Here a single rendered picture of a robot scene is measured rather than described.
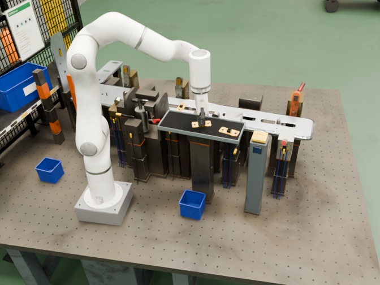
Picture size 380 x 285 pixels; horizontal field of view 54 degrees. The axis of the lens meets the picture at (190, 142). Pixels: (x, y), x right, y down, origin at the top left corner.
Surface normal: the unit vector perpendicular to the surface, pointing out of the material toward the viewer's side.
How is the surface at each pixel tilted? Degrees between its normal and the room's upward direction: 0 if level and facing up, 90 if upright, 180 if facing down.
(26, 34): 90
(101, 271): 90
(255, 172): 90
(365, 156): 0
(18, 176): 0
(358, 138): 0
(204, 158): 90
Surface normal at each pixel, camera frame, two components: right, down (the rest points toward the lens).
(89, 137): 0.11, 0.17
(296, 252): -0.04, -0.78
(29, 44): 0.94, 0.18
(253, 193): -0.33, 0.60
